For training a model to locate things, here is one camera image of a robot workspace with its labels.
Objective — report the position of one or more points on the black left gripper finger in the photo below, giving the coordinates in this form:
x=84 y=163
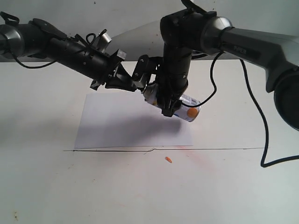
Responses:
x=120 y=79

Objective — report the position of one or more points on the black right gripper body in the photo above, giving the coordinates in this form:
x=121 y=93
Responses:
x=172 y=73

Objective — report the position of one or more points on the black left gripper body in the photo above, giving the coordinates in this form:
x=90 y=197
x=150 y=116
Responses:
x=79 y=55

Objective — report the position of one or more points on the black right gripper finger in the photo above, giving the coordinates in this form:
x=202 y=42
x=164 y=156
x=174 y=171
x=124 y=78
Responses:
x=170 y=107

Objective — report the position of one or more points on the white spray paint can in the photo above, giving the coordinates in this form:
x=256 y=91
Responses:
x=182 y=108

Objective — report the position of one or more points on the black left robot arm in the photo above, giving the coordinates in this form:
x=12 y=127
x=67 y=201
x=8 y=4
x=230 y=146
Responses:
x=40 y=39

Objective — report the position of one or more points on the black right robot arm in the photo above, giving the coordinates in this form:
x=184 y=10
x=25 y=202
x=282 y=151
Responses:
x=194 y=29

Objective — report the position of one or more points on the orange paint blob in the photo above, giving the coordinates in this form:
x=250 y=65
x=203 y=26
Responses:
x=168 y=159

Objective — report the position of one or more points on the white paper sheet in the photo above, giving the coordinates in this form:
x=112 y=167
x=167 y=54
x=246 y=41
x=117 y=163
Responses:
x=124 y=119

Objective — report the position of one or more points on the white backdrop sheet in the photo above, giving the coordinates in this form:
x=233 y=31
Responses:
x=134 y=24

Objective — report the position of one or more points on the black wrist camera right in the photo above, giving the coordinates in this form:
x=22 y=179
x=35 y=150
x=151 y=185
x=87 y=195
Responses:
x=145 y=67

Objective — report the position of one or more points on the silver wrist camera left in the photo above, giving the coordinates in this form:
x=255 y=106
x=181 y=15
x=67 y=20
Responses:
x=102 y=41

